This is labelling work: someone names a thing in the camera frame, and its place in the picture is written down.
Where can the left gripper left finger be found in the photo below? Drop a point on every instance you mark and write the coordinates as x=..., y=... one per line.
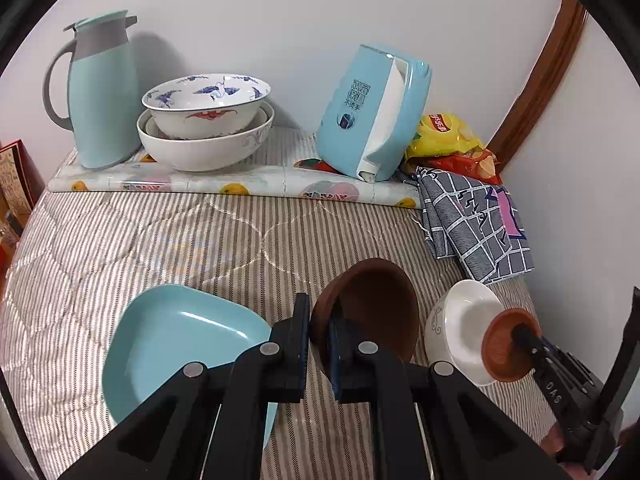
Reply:
x=207, y=422

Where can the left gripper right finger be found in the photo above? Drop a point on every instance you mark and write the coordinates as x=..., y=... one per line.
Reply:
x=427, y=422

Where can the teal plastic plate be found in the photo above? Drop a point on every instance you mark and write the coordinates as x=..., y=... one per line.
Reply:
x=169, y=326

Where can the brown small bowl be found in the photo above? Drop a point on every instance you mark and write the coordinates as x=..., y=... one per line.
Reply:
x=503, y=358
x=378, y=296

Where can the person right hand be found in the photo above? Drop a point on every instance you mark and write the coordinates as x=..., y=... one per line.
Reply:
x=553, y=443

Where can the striped quilted table cover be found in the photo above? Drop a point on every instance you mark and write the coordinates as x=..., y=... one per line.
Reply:
x=85, y=255

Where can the grey checked folded cloth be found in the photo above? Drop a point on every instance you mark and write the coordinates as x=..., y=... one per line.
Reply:
x=474, y=222

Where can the fruit print rolled mat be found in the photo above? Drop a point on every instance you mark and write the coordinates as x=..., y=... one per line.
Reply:
x=141, y=173

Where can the large white ceramic bowl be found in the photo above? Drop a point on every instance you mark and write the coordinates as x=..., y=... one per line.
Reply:
x=208, y=154

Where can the red orange snack bag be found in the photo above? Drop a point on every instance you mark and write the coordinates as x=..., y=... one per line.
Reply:
x=478, y=163

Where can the yellow chips bag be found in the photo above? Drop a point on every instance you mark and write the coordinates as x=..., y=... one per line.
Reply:
x=440, y=135

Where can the brown patterned box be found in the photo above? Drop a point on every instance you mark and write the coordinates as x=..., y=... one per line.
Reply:
x=20, y=182

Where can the blue patterned porcelain bowl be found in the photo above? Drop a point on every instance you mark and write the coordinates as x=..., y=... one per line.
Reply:
x=205, y=106

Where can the light blue thermos jug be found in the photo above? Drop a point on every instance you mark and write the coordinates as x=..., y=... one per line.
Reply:
x=102, y=90

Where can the light blue electric kettle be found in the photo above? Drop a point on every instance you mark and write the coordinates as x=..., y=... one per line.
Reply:
x=373, y=114

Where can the brown wooden door frame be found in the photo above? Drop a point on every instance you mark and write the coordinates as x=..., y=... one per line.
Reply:
x=544, y=79

